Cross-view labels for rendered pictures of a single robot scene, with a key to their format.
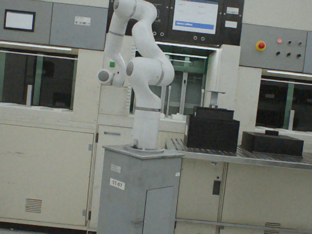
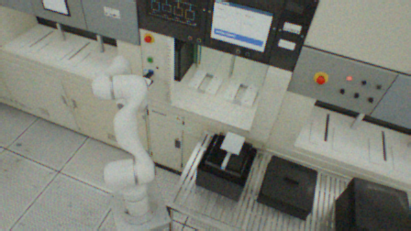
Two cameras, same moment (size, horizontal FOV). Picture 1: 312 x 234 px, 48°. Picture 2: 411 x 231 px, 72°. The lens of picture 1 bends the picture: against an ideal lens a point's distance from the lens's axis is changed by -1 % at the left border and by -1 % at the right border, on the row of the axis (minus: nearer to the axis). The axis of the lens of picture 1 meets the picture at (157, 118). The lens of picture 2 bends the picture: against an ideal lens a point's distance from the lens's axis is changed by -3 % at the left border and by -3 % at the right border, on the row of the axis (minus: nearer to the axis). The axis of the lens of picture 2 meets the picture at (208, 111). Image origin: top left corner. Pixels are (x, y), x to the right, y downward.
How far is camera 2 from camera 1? 1.74 m
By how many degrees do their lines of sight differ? 46
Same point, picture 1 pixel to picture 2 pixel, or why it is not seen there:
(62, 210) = not seen: hidden behind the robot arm
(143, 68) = (112, 185)
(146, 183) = not seen: outside the picture
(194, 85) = not seen: hidden behind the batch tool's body
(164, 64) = (138, 175)
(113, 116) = (158, 101)
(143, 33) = (119, 136)
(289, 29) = (370, 67)
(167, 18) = (205, 23)
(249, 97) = (294, 120)
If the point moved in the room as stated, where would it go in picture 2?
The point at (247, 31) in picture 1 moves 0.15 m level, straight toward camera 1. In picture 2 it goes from (307, 59) to (295, 73)
